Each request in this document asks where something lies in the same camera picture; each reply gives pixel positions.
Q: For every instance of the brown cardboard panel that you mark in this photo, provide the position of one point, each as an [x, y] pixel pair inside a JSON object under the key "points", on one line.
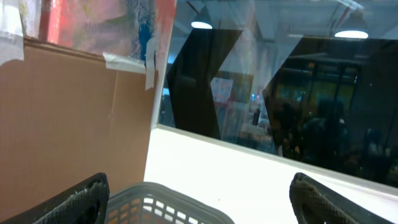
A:
{"points": [[66, 117]]}

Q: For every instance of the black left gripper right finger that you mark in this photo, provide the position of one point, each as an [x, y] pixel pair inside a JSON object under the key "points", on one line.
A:
{"points": [[314, 203]]}

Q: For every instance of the left pendant lamp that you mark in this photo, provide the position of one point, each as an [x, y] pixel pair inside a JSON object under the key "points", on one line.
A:
{"points": [[202, 20]]}

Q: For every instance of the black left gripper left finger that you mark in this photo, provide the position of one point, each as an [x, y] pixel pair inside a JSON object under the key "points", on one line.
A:
{"points": [[84, 203]]}

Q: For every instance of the right pendant lamp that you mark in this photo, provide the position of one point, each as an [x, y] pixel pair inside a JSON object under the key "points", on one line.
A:
{"points": [[355, 27]]}

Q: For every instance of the pendant lamp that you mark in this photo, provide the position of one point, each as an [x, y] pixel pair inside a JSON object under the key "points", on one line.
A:
{"points": [[202, 20], [355, 27]]}

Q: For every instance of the grey plastic basket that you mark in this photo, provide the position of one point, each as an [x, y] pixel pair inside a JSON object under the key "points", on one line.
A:
{"points": [[149, 202]]}

